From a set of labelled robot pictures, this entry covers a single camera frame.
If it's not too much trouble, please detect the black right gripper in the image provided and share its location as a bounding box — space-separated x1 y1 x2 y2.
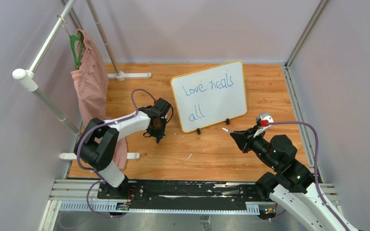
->
230 124 279 170

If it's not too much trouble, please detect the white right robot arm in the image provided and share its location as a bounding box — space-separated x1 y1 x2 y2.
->
229 127 357 231

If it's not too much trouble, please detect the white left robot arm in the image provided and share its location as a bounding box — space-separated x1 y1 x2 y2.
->
74 98 173 199

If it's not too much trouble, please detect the yellow framed whiteboard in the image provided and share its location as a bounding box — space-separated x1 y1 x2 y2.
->
171 61 248 133

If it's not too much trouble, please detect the pink hanging garment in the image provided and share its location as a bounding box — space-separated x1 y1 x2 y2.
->
70 29 128 171

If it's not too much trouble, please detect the green clothes hanger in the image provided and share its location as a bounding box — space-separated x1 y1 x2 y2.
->
69 33 82 70

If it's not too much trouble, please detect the silver clothes rack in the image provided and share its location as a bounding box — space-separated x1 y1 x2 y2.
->
12 0 152 161

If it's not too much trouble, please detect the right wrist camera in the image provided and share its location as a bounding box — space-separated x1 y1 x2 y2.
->
253 112 274 138

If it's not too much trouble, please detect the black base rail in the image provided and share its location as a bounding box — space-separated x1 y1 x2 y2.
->
96 179 283 218

